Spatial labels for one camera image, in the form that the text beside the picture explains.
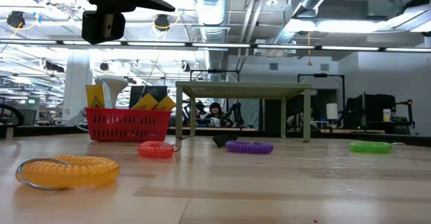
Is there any green mesh shelf riser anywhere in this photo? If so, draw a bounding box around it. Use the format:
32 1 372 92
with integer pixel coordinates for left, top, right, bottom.
174 80 312 143

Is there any black aluminium table frame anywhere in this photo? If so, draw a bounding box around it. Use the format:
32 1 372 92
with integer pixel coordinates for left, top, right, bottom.
0 125 431 144

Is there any purple coil wristband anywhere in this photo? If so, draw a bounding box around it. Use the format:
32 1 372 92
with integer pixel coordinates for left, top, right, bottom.
225 141 274 155

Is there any red plastic basket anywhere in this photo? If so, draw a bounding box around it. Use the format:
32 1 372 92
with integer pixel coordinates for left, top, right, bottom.
84 107 172 143

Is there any black background equipment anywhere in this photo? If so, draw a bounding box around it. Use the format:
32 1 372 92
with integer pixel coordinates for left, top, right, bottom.
343 93 416 135

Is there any person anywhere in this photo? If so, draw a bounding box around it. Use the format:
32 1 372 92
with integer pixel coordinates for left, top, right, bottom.
201 102 234 128

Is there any white cylinder lamp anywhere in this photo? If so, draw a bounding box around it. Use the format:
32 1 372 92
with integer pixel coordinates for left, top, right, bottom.
325 102 339 120

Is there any green coil wristband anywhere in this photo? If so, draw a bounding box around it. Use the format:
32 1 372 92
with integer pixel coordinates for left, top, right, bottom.
349 141 407 155

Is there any black ceiling camera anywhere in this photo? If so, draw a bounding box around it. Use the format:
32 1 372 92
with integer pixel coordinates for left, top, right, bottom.
6 10 26 29
154 13 170 32

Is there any black background rig frame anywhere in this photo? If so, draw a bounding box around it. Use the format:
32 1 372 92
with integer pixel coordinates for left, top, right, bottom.
297 73 346 120

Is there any long ceiling light strip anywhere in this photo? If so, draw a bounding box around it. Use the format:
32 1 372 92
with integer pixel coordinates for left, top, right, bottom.
0 38 431 52

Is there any orange coil wristband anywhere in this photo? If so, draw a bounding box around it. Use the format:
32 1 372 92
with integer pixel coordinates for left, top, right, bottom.
137 141 181 159

